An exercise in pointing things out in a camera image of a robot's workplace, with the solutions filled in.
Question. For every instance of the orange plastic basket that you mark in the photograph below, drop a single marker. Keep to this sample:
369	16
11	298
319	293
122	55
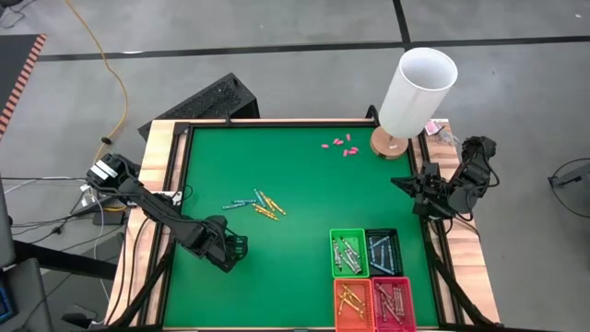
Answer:
338	327

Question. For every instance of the clear plastic wrap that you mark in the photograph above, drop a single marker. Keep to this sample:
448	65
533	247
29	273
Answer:
447	137

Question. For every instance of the pink packet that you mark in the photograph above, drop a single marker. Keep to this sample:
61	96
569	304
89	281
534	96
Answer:
432	127

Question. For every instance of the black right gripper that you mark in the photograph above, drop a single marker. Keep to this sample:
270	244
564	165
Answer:
428	198

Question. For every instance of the black plastic basket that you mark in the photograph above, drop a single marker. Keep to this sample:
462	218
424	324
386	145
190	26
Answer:
398	272

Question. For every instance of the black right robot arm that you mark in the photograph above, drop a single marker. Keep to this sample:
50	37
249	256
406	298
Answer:
475	175

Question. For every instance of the yellow crayon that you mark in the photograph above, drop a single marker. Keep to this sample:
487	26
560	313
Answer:
352	295
277	207
267	216
349	299
266	201
342	302
355	310
263	211
357	302

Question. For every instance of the white metal bracket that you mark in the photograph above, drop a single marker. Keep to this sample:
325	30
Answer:
176	198

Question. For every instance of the black striped-edge floor mat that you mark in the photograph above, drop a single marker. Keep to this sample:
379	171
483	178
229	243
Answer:
14	60

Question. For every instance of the black perforated case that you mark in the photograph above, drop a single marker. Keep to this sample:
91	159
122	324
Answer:
207	99

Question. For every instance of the black floor beam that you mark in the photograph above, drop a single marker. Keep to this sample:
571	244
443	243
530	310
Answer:
64	260

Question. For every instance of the red plastic basket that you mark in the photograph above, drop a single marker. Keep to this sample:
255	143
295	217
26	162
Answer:
410	327

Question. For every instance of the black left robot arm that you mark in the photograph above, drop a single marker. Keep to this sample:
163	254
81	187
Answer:
156	207

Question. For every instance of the black table frame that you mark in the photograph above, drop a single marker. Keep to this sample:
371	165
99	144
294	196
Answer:
299	123

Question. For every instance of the white cylinder lamp shade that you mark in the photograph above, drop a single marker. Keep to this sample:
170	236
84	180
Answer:
415	97

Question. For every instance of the green plastic basket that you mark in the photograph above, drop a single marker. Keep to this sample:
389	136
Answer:
349	233

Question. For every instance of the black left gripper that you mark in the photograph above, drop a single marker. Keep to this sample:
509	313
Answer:
214	240

